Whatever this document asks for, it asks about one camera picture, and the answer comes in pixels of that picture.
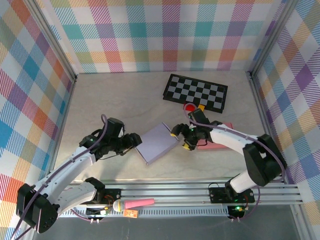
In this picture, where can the black controller box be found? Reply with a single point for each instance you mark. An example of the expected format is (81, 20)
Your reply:
(95, 212)
(236, 211)

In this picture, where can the small orange tag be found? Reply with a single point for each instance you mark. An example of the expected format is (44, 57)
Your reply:
(130, 213)

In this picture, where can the aluminium side rail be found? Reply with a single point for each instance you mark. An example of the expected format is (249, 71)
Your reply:
(70, 100)
(262, 120)

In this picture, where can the lilac paper box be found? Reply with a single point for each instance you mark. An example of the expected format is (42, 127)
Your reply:
(157, 143)

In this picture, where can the aluminium corner post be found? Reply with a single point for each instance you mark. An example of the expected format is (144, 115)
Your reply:
(55, 42)
(270, 40)

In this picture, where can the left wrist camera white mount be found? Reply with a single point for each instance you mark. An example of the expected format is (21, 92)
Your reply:
(121, 131)

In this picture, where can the black grey chessboard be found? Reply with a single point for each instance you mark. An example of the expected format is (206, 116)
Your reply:
(195, 91)

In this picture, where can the pink paper box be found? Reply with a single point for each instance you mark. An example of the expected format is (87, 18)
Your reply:
(215, 145)

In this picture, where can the black right controller box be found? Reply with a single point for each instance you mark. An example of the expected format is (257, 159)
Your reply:
(236, 211)

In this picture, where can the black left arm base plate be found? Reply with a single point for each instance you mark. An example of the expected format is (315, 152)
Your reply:
(112, 195)

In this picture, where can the long red toy brick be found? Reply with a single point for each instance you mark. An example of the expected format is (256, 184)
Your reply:
(189, 107)

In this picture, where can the yellow toy brick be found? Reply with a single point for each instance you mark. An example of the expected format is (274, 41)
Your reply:
(201, 107)

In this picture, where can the black left controller box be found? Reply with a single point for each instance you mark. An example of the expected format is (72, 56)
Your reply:
(95, 212)

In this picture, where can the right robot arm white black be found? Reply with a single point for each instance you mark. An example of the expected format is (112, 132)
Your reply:
(250, 150)

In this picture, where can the aluminium frame rail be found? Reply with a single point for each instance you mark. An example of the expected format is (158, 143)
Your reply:
(175, 192)

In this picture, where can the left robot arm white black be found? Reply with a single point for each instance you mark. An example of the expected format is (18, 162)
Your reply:
(72, 170)

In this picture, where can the pink toy microphone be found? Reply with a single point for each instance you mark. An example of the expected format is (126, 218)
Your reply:
(137, 203)

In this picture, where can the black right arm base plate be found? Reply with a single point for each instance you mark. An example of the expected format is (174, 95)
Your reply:
(217, 195)

